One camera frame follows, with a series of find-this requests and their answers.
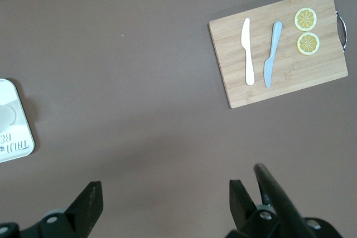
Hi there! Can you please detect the yellow lemon slice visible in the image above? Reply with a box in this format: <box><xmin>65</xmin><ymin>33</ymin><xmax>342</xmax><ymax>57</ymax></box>
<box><xmin>294</xmin><ymin>7</ymin><xmax>318</xmax><ymax>32</ymax></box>
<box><xmin>296</xmin><ymin>32</ymin><xmax>320</xmax><ymax>56</ymax></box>

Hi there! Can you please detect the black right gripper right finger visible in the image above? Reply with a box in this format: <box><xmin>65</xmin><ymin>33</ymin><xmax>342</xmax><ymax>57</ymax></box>
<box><xmin>225</xmin><ymin>179</ymin><xmax>343</xmax><ymax>238</ymax></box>

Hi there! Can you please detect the beige bear print tray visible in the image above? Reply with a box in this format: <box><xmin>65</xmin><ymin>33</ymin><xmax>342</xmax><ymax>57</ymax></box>
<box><xmin>0</xmin><ymin>78</ymin><xmax>36</xmax><ymax>163</ymax></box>

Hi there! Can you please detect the grey plastic knife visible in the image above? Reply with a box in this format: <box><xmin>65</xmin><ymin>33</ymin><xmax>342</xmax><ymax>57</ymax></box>
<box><xmin>263</xmin><ymin>21</ymin><xmax>283</xmax><ymax>89</ymax></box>

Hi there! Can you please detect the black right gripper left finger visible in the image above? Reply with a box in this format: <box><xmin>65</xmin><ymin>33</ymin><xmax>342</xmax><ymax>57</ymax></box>
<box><xmin>0</xmin><ymin>181</ymin><xmax>104</xmax><ymax>238</ymax></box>

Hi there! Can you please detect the white plastic knife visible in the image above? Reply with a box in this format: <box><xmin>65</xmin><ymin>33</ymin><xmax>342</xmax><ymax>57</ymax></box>
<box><xmin>240</xmin><ymin>17</ymin><xmax>255</xmax><ymax>86</ymax></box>

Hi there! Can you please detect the bamboo cutting board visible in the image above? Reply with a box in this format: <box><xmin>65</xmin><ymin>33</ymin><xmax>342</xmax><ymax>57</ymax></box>
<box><xmin>208</xmin><ymin>0</ymin><xmax>349</xmax><ymax>109</ymax></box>

